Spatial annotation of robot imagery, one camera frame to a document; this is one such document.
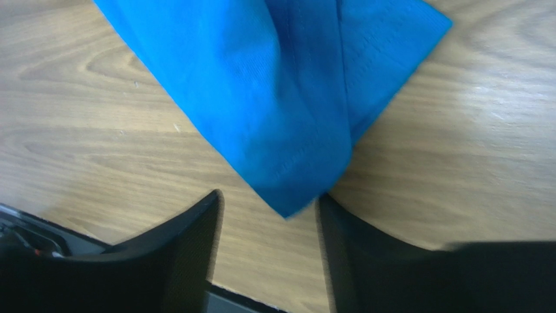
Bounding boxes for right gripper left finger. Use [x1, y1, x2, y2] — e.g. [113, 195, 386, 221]
[1, 190, 222, 312]

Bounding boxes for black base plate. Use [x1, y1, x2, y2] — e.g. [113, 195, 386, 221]
[1, 203, 283, 312]

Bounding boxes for blue t shirt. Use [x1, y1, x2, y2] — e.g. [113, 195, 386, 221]
[97, 1, 452, 218]

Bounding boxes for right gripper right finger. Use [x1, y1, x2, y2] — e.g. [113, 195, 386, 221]
[317, 195, 555, 312]

